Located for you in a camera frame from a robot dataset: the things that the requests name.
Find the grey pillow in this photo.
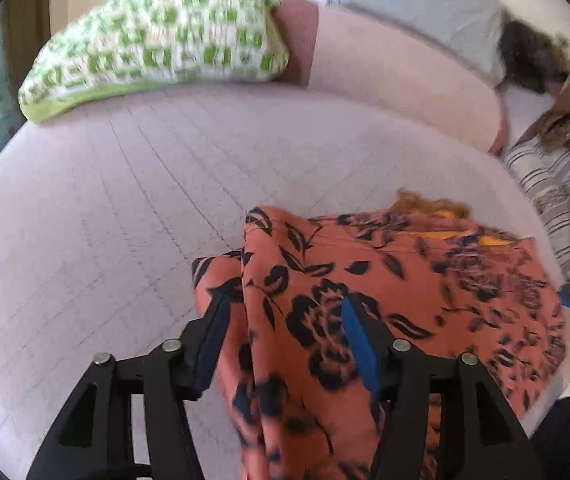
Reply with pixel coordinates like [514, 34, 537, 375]
[327, 0, 510, 86]

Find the dark furry cloth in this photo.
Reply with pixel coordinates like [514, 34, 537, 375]
[497, 20, 570, 95]

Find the small striped floral cushion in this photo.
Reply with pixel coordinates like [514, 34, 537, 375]
[502, 141, 570, 216]

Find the orange floral garment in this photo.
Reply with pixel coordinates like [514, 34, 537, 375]
[191, 189, 568, 480]

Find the green checked knitted pillow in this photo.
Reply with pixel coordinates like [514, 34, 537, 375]
[17, 0, 290, 126]

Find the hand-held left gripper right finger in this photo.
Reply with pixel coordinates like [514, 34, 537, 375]
[341, 292, 546, 480]

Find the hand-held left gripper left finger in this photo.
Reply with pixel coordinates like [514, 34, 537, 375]
[25, 287, 238, 480]

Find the pink bolster cushion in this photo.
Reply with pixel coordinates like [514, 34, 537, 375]
[272, 0, 510, 156]

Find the pink quilted bed cover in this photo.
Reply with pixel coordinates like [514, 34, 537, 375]
[0, 82, 570, 480]

